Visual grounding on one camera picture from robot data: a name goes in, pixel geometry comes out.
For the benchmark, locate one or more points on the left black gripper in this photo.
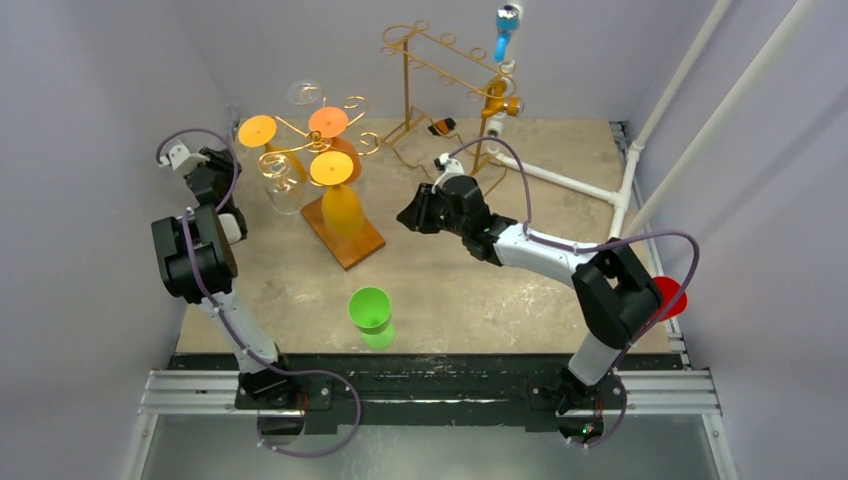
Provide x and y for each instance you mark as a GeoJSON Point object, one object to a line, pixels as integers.
{"type": "Point", "coordinates": [221, 160]}

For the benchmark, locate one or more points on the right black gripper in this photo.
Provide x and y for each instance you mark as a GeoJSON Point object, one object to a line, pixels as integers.
{"type": "Point", "coordinates": [424, 207]}

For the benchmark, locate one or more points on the yellow goblet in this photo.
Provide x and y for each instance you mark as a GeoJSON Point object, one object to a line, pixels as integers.
{"type": "Point", "coordinates": [341, 209]}
{"type": "Point", "coordinates": [259, 132]}

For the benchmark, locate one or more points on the yellow goblet front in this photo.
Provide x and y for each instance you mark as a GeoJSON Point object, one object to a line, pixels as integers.
{"type": "Point", "coordinates": [341, 209]}

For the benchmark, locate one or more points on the green plastic goblet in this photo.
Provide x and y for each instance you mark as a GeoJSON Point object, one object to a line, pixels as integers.
{"type": "Point", "coordinates": [370, 310]}

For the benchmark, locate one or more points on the gold scroll glass rack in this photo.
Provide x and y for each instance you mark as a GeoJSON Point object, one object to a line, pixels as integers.
{"type": "Point", "coordinates": [348, 251]}

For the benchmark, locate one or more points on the tall clear flute glass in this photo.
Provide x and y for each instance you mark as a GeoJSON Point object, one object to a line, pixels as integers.
{"type": "Point", "coordinates": [306, 93]}

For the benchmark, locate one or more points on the gold rectangular wire rack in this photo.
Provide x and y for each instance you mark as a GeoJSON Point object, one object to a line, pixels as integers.
{"type": "Point", "coordinates": [419, 49]}

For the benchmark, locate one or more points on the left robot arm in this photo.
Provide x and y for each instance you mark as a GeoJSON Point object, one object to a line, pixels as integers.
{"type": "Point", "coordinates": [196, 263]}

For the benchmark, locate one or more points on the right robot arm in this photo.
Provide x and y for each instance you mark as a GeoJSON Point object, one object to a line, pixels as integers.
{"type": "Point", "coordinates": [616, 294]}

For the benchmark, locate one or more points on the small orange black object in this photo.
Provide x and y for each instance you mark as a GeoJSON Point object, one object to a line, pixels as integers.
{"type": "Point", "coordinates": [443, 127]}

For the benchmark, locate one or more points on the orange pipe fitting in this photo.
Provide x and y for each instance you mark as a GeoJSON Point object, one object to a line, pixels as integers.
{"type": "Point", "coordinates": [497, 99]}

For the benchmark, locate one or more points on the red plastic goblet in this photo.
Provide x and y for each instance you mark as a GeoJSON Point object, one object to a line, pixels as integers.
{"type": "Point", "coordinates": [674, 301]}

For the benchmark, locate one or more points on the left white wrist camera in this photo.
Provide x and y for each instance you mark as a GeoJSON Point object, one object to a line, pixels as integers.
{"type": "Point", "coordinates": [179, 158]}

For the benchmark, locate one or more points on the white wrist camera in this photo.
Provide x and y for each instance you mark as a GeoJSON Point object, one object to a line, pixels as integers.
{"type": "Point", "coordinates": [179, 158]}
{"type": "Point", "coordinates": [448, 167]}

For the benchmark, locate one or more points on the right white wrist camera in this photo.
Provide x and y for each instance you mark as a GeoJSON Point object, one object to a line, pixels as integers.
{"type": "Point", "coordinates": [448, 167]}

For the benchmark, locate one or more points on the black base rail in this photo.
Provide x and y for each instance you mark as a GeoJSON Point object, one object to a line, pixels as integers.
{"type": "Point", "coordinates": [489, 390]}

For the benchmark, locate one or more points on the white pvc pipe frame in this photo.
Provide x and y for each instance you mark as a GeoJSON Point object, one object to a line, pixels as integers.
{"type": "Point", "coordinates": [724, 147]}

